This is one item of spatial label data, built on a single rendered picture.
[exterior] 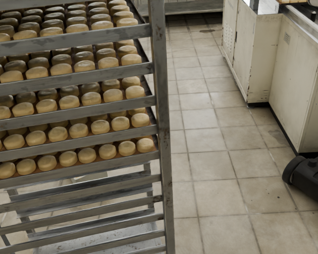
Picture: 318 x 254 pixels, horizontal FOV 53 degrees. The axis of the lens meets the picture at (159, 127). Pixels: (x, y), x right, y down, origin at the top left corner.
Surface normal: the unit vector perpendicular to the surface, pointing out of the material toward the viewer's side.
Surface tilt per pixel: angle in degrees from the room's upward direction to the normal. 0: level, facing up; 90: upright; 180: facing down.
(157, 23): 90
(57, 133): 0
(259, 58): 90
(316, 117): 90
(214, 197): 0
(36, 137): 0
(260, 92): 90
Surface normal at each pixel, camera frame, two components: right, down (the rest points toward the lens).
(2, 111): -0.06, -0.82
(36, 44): 0.22, 0.55
